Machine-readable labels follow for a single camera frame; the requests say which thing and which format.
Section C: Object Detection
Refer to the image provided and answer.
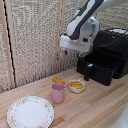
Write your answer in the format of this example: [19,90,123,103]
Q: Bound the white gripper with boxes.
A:
[58,33,92,60]

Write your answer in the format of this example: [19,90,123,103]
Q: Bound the black air fryer drawer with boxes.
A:
[76,51,124,87]

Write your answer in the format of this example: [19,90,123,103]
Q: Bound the white rounded robot base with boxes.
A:
[110,105,128,128]

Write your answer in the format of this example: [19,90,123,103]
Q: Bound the yellow food piece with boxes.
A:
[51,76,66,86]

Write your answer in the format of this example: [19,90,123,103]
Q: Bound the yellow food in bowl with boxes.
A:
[69,81,84,89]

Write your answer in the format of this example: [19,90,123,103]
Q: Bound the white small bowl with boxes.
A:
[68,79,86,94]

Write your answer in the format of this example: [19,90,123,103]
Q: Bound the pink cup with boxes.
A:
[50,83,66,104]

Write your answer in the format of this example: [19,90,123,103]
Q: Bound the white floral rim plate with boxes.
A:
[6,95,55,128]

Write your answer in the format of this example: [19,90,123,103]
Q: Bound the wide wooden screen post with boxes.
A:
[0,0,17,90]

